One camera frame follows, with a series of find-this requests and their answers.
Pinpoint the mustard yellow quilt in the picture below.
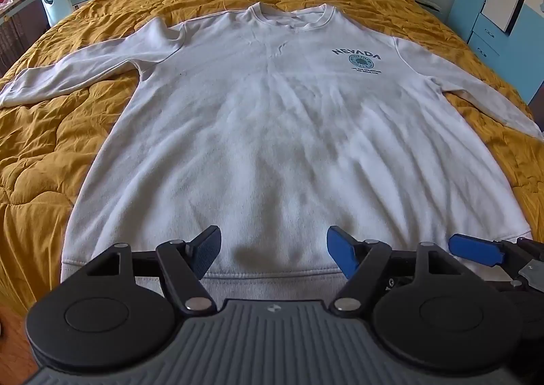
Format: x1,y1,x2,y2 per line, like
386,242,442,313
1,0,523,314

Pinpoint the white Nevada sweatshirt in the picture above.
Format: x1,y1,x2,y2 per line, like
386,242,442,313
1,3,541,300

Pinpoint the blue white wardrobe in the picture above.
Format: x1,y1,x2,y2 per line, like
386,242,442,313
446,0,543,103

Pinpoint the white desk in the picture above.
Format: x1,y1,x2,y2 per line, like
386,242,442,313
1,0,89,74

